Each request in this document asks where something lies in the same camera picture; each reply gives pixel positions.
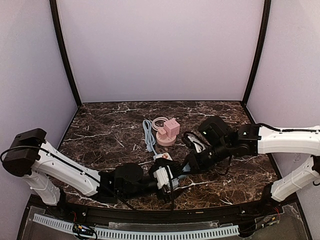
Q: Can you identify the blue power strip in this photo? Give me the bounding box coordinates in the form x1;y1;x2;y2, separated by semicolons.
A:
171;175;187;190

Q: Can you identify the black frame post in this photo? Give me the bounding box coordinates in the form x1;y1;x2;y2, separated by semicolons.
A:
49;0;82;108
241;0;272;108

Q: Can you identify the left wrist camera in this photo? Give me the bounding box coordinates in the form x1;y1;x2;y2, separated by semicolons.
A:
153;166;173;189

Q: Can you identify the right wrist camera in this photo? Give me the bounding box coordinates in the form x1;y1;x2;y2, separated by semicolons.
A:
181;131;207;153

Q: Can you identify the blue coiled power cable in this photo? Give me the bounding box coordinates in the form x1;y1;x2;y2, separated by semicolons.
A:
142;119;160;156

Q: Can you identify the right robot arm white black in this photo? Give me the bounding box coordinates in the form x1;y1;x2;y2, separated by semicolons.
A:
182;116;320;205

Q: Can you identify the white cube socket adapter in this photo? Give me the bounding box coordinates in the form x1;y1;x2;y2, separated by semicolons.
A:
153;152;173;161

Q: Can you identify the white slotted cable duct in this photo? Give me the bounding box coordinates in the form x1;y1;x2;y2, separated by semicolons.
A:
33;213;240;240

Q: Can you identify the right black frame post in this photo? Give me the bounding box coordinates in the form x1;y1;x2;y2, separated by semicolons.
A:
241;0;272;108

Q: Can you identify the small blue plug adapter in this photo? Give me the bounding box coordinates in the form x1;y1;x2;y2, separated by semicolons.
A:
183;166;190;172

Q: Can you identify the left black frame post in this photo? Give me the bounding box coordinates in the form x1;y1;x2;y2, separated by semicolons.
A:
49;0;82;108

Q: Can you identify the pink coiled power cable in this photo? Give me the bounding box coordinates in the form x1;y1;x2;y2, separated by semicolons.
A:
151;116;177;132

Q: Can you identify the black front frame rail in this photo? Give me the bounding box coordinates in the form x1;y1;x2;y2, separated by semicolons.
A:
22;194;284;226

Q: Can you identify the pink round power socket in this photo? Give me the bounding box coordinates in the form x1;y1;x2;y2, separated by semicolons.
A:
156;131;177;147

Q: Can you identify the pink cube socket adapter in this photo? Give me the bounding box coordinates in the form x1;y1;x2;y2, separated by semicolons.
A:
163;118;180;138

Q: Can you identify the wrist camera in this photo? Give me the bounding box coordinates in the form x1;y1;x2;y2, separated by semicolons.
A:
181;131;207;153
153;166;173;189

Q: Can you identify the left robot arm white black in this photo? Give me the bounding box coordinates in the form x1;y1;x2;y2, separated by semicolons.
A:
0;128;183;206

